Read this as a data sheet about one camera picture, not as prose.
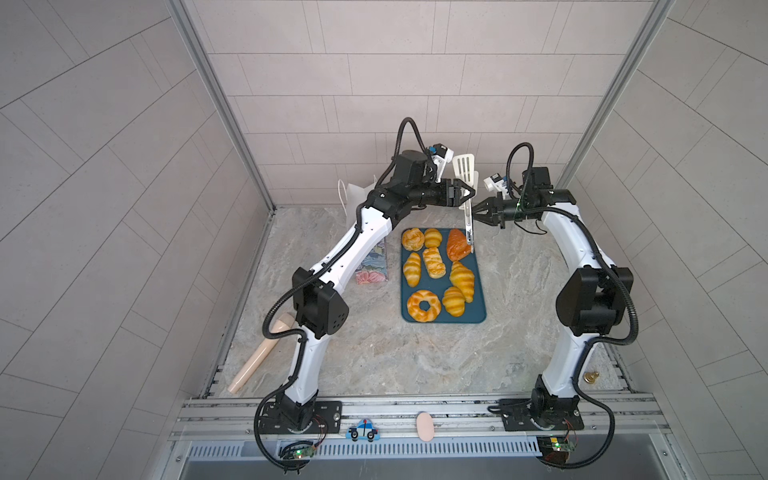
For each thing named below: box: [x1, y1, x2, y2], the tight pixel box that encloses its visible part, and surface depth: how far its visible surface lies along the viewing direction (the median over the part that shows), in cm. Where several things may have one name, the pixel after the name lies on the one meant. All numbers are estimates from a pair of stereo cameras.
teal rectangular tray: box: [400, 228, 487, 324], surface depth 95 cm
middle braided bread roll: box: [423, 246, 447, 279], surface depth 98 cm
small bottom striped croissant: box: [442, 286, 465, 317], surface depth 90 cm
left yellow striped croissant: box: [403, 252, 421, 288], surface depth 98 cm
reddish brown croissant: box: [446, 228, 471, 262], surface depth 102 cm
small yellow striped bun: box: [424, 228, 442, 248], surface depth 104 cm
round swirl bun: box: [402, 228, 425, 252], surface depth 104 cm
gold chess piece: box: [583, 371, 600, 384], surface depth 77 cm
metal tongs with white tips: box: [452, 154, 479, 254], surface depth 74 cm
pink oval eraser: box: [416, 412, 435, 442], surface depth 70 cm
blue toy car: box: [345, 418, 381, 443], surface depth 69 cm
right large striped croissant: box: [449, 262, 475, 303], surface depth 94 cm
